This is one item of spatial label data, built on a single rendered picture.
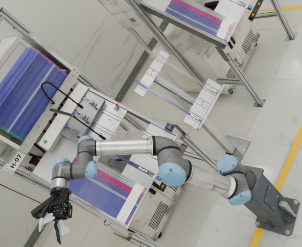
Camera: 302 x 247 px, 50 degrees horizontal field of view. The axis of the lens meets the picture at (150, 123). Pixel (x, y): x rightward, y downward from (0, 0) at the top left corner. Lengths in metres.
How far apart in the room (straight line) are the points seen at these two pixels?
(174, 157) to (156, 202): 1.20
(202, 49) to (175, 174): 1.53
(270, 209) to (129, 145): 1.00
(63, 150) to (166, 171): 0.96
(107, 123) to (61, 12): 1.94
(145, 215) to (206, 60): 1.35
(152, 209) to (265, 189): 0.97
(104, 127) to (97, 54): 1.94
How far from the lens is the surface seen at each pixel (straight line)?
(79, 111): 2.18
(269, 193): 2.06
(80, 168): 1.45
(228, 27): 2.53
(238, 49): 3.12
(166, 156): 1.45
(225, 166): 1.75
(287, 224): 2.36
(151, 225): 2.66
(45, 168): 2.20
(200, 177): 1.53
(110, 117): 2.19
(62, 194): 1.41
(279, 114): 2.79
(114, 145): 1.51
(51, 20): 3.78
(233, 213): 2.54
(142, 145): 1.51
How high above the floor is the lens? 2.16
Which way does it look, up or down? 37 degrees down
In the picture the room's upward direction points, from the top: 49 degrees counter-clockwise
